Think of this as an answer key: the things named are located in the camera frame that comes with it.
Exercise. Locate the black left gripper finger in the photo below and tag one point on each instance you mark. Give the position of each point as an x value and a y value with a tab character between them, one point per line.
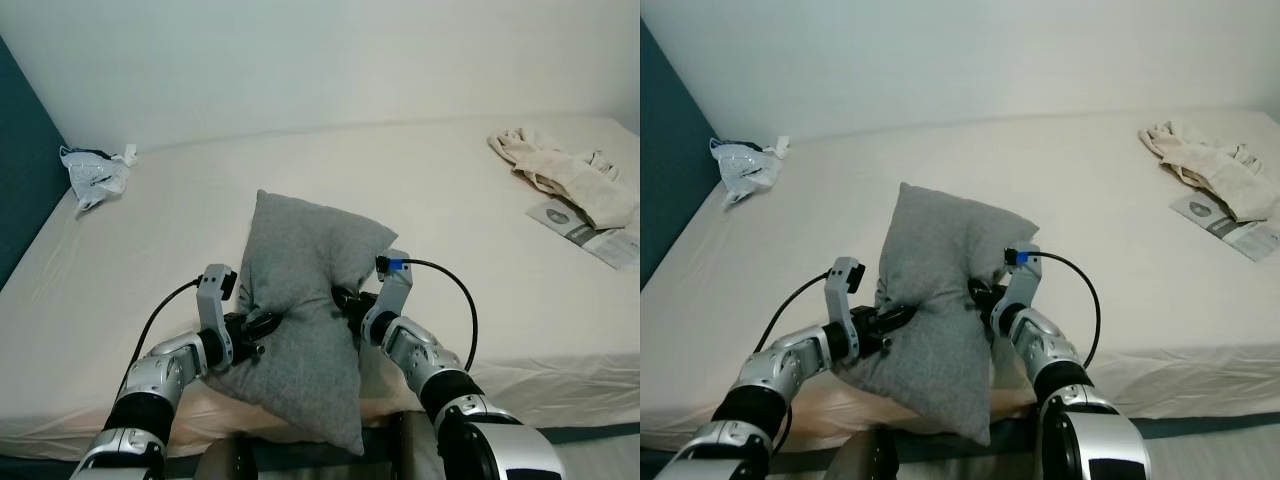
266	323
898	316
250	351
876	347

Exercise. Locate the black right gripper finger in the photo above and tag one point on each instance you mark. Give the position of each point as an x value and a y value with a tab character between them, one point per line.
341	296
975	287

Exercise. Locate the grey fabric pillow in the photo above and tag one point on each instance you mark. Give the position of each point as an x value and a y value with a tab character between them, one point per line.
300	290
935	285

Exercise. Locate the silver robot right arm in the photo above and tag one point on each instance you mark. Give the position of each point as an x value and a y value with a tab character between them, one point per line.
1075	385
450	385

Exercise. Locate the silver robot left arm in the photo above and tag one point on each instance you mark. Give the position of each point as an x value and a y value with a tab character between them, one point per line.
150	385
780	375

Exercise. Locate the white sheeted bed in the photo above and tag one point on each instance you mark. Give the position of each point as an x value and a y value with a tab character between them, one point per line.
1120	300
470	300

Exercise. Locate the clear crumpled plastic bag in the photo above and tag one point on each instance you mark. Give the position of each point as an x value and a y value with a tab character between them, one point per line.
93	175
745	168

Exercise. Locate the grey printed magazine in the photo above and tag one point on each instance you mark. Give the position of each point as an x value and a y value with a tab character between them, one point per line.
1225	225
580	232

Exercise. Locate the beige cloth bag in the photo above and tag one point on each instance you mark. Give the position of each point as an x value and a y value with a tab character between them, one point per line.
1215	168
570	175

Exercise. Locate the dark teal headboard panel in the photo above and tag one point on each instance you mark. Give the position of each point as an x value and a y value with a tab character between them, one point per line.
670	170
25	180

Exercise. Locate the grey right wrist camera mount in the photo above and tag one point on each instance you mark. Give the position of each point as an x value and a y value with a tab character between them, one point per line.
1020	285
393	295

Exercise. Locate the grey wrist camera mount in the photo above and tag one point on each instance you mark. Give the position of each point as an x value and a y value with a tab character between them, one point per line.
393	295
1020	285
213	305
843	298

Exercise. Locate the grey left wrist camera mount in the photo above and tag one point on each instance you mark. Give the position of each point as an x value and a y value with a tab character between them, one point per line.
213	305
843	298

